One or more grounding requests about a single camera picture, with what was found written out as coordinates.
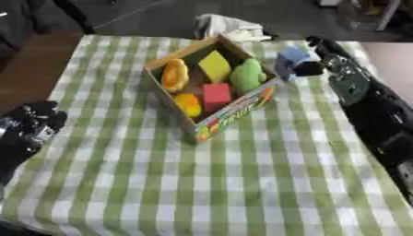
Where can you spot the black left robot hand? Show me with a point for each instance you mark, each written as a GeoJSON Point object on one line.
{"type": "Point", "coordinates": [33, 123]}

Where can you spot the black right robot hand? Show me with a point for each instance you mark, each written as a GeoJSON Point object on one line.
{"type": "Point", "coordinates": [321, 49]}

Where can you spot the blue block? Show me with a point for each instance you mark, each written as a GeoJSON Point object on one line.
{"type": "Point", "coordinates": [293, 60]}

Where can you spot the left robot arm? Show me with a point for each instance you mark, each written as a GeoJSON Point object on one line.
{"type": "Point", "coordinates": [10, 164]}

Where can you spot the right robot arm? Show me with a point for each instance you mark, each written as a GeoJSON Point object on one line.
{"type": "Point", "coordinates": [376, 113]}

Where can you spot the printed tan cardboard box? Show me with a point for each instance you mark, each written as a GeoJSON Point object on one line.
{"type": "Point", "coordinates": [236, 115]}

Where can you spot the chair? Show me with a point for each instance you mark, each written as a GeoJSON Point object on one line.
{"type": "Point", "coordinates": [371, 14]}

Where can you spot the green soft toy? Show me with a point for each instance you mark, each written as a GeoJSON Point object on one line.
{"type": "Point", "coordinates": [247, 75]}

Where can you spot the white bag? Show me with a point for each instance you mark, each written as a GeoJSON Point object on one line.
{"type": "Point", "coordinates": [228, 26]}

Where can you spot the yellow block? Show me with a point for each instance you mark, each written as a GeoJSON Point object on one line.
{"type": "Point", "coordinates": [215, 66]}

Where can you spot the red block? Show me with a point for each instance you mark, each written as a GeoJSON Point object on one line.
{"type": "Point", "coordinates": [216, 96]}

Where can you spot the black tripod leg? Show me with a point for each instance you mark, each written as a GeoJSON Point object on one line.
{"type": "Point", "coordinates": [75, 15]}

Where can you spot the orange toy fruit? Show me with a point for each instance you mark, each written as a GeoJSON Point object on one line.
{"type": "Point", "coordinates": [188, 104]}

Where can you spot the yellow-orange soft toy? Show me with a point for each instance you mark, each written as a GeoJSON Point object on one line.
{"type": "Point", "coordinates": [175, 75]}

